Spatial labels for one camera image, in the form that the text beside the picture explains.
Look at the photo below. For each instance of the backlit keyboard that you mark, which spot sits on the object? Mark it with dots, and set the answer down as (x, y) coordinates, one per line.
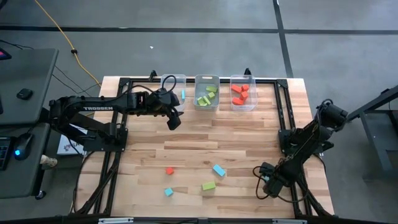
(3, 154)

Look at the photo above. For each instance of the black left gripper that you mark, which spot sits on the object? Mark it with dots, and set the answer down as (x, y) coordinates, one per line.
(161, 99)

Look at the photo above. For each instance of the black desk caster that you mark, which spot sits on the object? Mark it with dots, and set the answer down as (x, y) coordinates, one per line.
(40, 195)

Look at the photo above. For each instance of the beige round knob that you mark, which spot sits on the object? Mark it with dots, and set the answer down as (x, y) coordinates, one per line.
(49, 161)

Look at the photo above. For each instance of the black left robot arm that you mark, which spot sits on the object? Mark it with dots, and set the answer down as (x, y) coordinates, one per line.
(74, 102)

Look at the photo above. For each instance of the silver metal bracket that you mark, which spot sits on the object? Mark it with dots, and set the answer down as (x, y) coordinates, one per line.
(115, 220)
(289, 221)

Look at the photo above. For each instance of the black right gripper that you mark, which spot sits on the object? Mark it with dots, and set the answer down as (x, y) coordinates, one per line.
(280, 179)

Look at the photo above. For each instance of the black computer mouse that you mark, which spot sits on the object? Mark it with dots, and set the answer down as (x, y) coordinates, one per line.
(23, 146)

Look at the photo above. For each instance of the black clamp knob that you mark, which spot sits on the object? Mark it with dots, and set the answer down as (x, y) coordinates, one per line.
(152, 74)
(247, 71)

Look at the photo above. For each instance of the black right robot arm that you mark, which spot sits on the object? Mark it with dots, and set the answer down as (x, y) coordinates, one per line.
(298, 155)

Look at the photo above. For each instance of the black aluminium rail frame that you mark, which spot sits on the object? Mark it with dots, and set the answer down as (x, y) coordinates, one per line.
(126, 121)

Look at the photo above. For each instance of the white printed sheet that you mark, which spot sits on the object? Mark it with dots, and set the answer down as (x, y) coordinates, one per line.
(66, 147)

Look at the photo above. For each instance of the dark grey side desk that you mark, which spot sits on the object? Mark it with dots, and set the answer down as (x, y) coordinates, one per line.
(28, 71)

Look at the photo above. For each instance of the opaque light grey bin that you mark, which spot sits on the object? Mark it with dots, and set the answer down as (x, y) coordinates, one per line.
(214, 105)

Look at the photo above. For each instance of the black device with red light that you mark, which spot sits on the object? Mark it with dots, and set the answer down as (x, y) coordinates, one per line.
(3, 54)

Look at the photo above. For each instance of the clear plastic bin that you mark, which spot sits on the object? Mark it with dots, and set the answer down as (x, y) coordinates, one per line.
(183, 105)
(252, 105)

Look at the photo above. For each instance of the small light blue cube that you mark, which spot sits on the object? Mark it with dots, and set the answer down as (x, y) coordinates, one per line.
(168, 192)

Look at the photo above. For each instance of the dark metal stand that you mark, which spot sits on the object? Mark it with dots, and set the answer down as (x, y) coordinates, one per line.
(377, 146)

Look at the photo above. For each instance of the small black box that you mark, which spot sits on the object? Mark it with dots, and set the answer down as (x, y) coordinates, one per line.
(25, 94)

